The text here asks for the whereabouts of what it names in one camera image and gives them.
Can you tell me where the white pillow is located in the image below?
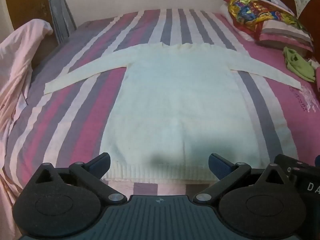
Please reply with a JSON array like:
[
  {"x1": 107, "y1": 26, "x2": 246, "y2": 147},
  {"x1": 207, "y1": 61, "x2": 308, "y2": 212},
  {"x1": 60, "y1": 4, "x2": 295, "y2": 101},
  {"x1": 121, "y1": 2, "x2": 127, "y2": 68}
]
[{"x1": 219, "y1": 4, "x2": 260, "y2": 42}]

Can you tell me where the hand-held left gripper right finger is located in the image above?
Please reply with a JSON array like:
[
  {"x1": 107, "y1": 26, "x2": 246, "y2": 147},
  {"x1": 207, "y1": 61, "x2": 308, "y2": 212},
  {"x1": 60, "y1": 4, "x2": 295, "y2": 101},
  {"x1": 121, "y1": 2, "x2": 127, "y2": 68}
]
[{"x1": 192, "y1": 152, "x2": 290, "y2": 205}]

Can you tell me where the pink grey striped bed sheet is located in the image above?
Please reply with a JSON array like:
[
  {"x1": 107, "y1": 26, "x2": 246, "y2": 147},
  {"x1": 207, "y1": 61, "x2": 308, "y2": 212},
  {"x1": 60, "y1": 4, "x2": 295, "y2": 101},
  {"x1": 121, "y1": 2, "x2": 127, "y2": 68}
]
[{"x1": 0, "y1": 7, "x2": 320, "y2": 198}]

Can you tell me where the striped pillow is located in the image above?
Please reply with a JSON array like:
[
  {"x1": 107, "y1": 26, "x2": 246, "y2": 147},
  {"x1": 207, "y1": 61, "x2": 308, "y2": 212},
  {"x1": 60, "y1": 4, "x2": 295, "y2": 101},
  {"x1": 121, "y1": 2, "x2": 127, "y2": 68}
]
[{"x1": 259, "y1": 17, "x2": 314, "y2": 53}]

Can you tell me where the brown wooden wardrobe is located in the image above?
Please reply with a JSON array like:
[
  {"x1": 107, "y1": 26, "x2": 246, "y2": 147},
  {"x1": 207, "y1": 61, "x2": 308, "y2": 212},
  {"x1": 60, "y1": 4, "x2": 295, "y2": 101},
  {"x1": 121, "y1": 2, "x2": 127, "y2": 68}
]
[{"x1": 5, "y1": 0, "x2": 59, "y2": 48}]

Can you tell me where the grey curtain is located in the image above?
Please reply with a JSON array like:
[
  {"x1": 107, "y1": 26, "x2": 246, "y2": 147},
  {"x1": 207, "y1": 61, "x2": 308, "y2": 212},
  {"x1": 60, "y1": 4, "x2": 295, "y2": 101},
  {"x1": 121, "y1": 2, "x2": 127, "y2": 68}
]
[{"x1": 41, "y1": 0, "x2": 77, "y2": 44}]

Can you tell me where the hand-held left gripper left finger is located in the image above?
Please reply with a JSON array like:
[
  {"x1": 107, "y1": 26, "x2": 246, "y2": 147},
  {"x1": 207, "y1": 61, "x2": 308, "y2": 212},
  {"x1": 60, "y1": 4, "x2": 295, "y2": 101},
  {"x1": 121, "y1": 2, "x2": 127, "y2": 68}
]
[{"x1": 30, "y1": 152, "x2": 128, "y2": 205}]

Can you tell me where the green cloth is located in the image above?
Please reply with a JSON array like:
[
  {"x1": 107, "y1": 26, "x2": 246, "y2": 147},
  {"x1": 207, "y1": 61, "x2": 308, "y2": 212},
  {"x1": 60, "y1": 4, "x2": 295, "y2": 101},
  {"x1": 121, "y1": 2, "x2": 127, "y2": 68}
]
[{"x1": 282, "y1": 46, "x2": 316, "y2": 82}]

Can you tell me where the brown white headboard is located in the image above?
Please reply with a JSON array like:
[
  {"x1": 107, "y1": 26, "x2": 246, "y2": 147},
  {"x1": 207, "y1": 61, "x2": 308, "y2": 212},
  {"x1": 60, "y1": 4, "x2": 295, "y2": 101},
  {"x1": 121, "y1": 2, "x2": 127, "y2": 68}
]
[{"x1": 277, "y1": 0, "x2": 320, "y2": 63}]

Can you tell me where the white knitted sweater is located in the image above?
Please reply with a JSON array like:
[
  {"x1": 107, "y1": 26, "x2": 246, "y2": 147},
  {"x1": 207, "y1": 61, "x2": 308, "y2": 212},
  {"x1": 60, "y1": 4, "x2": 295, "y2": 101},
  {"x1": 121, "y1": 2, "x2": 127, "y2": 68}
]
[{"x1": 44, "y1": 42, "x2": 302, "y2": 184}]

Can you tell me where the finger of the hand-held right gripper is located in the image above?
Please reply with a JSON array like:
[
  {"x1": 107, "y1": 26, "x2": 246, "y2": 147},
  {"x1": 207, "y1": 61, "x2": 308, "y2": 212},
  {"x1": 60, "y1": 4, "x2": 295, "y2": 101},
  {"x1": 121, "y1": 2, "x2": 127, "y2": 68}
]
[{"x1": 274, "y1": 153, "x2": 313, "y2": 178}]

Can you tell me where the colourful printed pillow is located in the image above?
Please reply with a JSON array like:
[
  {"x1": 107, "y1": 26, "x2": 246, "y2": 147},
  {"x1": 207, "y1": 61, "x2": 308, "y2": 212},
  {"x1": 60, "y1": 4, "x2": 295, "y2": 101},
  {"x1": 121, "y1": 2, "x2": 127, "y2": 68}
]
[{"x1": 223, "y1": 0, "x2": 313, "y2": 43}]

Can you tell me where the pale pink quilt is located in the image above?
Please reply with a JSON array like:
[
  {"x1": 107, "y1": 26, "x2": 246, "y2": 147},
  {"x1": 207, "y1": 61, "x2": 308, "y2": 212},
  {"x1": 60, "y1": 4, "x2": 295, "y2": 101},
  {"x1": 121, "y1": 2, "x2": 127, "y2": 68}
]
[{"x1": 0, "y1": 19, "x2": 54, "y2": 230}]

